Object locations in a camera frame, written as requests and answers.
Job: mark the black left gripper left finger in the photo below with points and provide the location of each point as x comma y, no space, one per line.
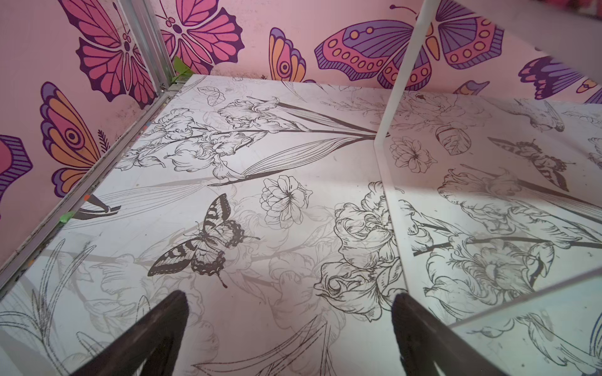
150,347

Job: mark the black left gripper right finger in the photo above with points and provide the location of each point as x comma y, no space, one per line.
429,347

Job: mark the white two-tier bamboo shelf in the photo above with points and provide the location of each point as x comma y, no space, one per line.
573,37

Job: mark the aluminium cage frame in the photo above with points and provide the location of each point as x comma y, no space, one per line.
75,76

